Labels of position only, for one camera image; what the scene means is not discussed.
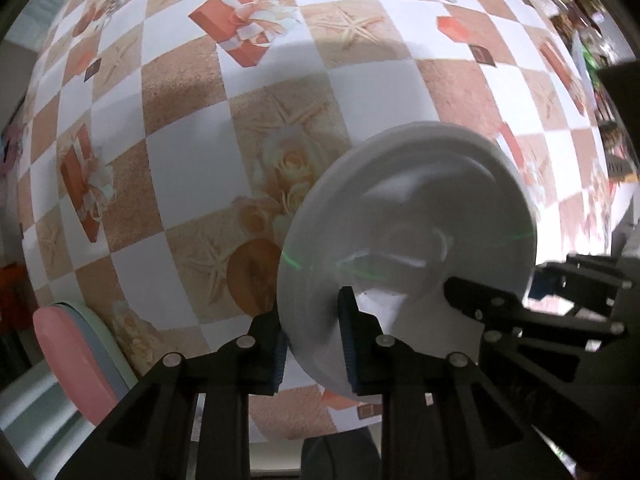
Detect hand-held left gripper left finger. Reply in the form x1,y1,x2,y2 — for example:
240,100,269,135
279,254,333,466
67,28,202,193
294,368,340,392
55,310,290,480

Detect white round plate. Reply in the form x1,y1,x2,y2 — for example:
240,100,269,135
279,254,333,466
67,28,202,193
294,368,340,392
276,121,538,403

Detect green square plate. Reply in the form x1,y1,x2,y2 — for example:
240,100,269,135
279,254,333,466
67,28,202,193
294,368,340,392
50,302,142,386

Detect blue square plate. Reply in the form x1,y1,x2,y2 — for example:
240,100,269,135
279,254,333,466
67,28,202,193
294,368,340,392
65,305,137,392

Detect dark object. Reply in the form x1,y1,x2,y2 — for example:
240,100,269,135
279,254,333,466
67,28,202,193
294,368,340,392
597,62,640,161

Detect red stool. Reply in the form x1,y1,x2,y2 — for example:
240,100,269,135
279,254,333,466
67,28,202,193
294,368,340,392
0,265,36,331

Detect checkered printed tablecloth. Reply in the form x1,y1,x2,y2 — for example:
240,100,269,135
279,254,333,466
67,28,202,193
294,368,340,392
0,0,626,443

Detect person's legs in jeans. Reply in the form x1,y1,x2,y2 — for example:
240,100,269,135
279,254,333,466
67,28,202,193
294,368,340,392
300,427,383,480

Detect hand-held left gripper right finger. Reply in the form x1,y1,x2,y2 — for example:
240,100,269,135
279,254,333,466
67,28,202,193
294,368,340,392
338,286,573,480

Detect stack of pastel plates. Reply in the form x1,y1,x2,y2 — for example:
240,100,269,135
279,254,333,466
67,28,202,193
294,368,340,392
32,305,133,426

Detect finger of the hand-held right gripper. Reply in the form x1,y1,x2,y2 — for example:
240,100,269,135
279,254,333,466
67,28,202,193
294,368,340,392
532,255,631,311
445,276,626,353

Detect green packet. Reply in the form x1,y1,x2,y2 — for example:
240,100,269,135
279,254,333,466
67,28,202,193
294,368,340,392
570,30,608,86

